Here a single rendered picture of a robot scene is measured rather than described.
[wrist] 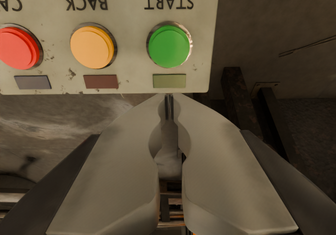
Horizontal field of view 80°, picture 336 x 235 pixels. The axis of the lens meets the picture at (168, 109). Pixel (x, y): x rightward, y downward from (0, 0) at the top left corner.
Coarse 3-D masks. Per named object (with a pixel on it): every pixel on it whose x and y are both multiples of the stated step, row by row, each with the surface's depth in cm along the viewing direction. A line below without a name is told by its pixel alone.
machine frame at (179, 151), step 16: (224, 112) 114; (256, 112) 114; (288, 112) 114; (304, 112) 113; (320, 112) 113; (304, 128) 107; (320, 128) 107; (272, 144) 102; (304, 144) 101; (320, 144) 101; (304, 160) 96; (320, 160) 96; (320, 176) 92
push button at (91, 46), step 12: (72, 36) 19; (84, 36) 19; (96, 36) 19; (108, 36) 19; (72, 48) 19; (84, 48) 19; (96, 48) 19; (108, 48) 19; (84, 60) 20; (96, 60) 20; (108, 60) 20
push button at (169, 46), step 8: (160, 32) 18; (168, 32) 18; (176, 32) 18; (184, 32) 19; (152, 40) 19; (160, 40) 19; (168, 40) 19; (176, 40) 19; (184, 40) 19; (152, 48) 19; (160, 48) 19; (168, 48) 19; (176, 48) 19; (184, 48) 19; (152, 56) 20; (160, 56) 20; (168, 56) 20; (176, 56) 20; (184, 56) 20; (160, 64) 20; (168, 64) 20; (176, 64) 20
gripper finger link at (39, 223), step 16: (80, 144) 8; (64, 160) 7; (80, 160) 7; (48, 176) 6; (64, 176) 6; (32, 192) 6; (48, 192) 6; (64, 192) 6; (16, 208) 6; (32, 208) 6; (48, 208) 6; (0, 224) 5; (16, 224) 5; (32, 224) 5; (48, 224) 5
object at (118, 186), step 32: (160, 96) 11; (128, 128) 8; (160, 128) 9; (96, 160) 7; (128, 160) 7; (96, 192) 6; (128, 192) 6; (64, 224) 5; (96, 224) 5; (128, 224) 6
